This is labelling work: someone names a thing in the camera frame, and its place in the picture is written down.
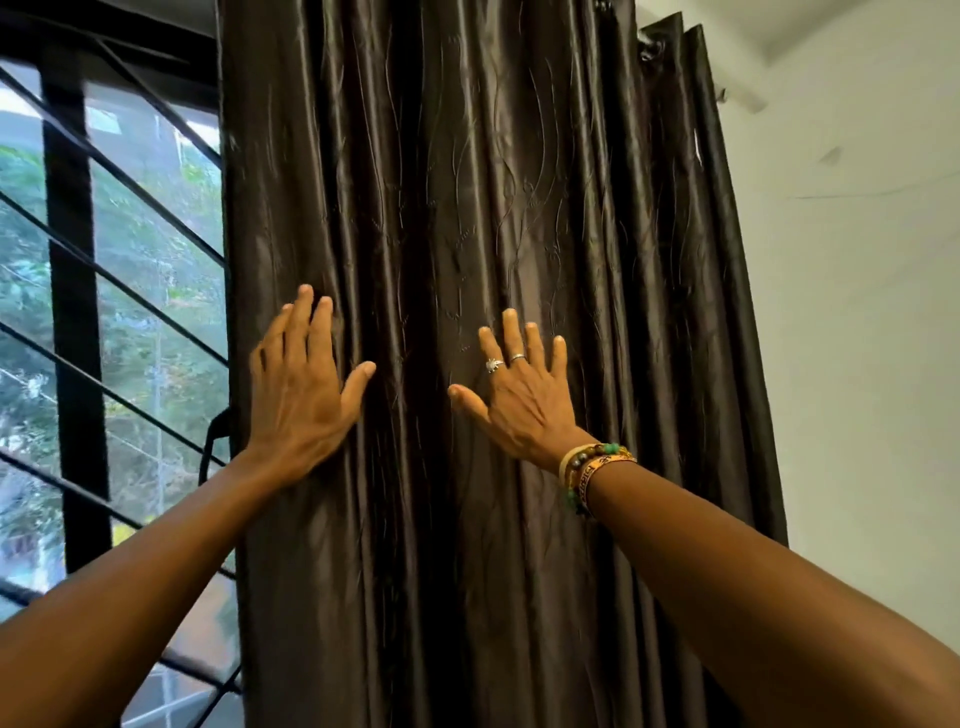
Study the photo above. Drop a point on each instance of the person's left hand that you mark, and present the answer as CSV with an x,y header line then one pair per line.
x,y
300,405

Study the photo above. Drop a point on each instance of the person's right hand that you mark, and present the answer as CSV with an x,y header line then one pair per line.
x,y
529,412

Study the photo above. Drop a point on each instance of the person's right forearm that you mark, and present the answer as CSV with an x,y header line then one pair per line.
x,y
787,622

